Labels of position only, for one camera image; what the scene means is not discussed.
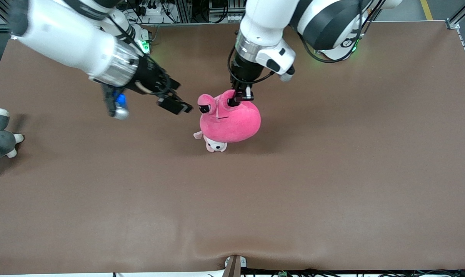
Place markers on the small pink white dog plush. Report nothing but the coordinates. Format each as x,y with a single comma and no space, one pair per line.
216,146

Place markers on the aluminium frame profile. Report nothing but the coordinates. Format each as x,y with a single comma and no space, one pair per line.
461,13

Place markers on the white power strip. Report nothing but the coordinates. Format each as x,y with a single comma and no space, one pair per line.
152,9

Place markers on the metal table edge bracket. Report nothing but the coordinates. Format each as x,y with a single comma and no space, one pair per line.
233,266

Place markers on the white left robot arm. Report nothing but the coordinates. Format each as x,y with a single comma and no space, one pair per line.
278,23

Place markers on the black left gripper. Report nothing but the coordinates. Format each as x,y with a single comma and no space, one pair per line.
244,70

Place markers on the pink snail plush toy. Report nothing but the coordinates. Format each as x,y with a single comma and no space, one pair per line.
232,123

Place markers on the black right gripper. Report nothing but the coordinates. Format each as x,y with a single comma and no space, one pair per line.
150,77

